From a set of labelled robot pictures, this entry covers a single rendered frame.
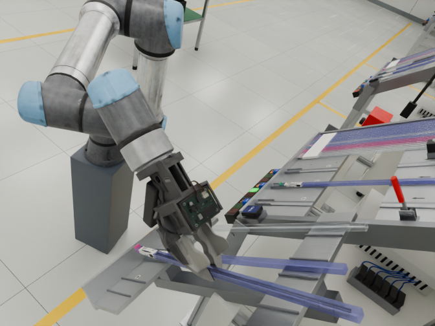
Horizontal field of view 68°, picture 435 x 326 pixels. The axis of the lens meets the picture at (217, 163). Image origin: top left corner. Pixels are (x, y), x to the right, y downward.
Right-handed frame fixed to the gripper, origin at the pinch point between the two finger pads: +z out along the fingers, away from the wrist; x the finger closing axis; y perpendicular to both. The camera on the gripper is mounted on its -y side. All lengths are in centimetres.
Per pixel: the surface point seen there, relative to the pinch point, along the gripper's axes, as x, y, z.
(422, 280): 69, -8, 54
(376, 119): 134, -27, 10
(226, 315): 4.1, -11.5, 13.6
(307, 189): 53, -18, 8
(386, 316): 50, -13, 53
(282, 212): 39.2, -18.6, 8.6
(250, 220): 30.3, -22.2, 5.2
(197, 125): 131, -148, -37
